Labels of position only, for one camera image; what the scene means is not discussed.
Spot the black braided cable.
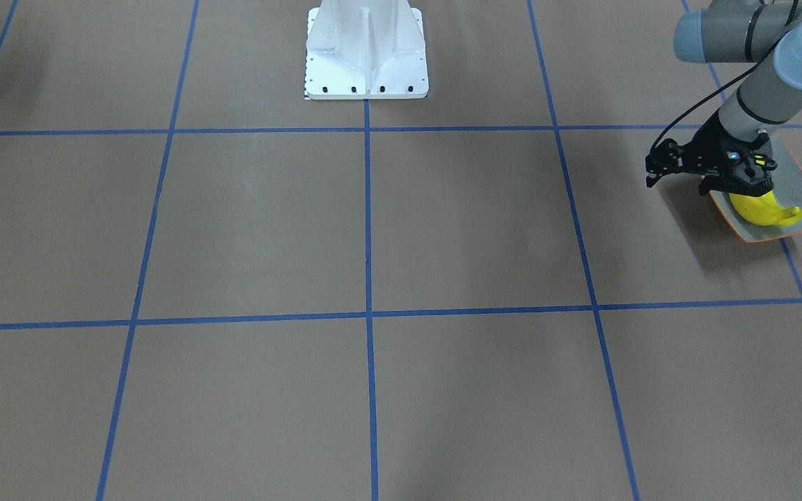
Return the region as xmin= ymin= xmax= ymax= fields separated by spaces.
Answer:
xmin=648 ymin=59 xmax=764 ymax=157

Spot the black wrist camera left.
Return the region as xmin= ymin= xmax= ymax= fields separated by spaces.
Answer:
xmin=644 ymin=138 xmax=693 ymax=188

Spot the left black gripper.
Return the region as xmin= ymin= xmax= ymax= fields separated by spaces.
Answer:
xmin=686 ymin=112 xmax=777 ymax=198

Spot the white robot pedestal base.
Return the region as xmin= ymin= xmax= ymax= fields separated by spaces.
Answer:
xmin=304 ymin=1 xmax=430 ymax=100

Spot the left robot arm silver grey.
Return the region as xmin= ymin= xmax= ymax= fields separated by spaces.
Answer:
xmin=674 ymin=1 xmax=802 ymax=197

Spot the grey square plate orange rim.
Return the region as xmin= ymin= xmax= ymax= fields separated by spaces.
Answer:
xmin=710 ymin=136 xmax=802 ymax=242

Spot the yellow banana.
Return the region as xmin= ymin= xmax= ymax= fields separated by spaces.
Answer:
xmin=729 ymin=191 xmax=782 ymax=225
xmin=754 ymin=204 xmax=802 ymax=226

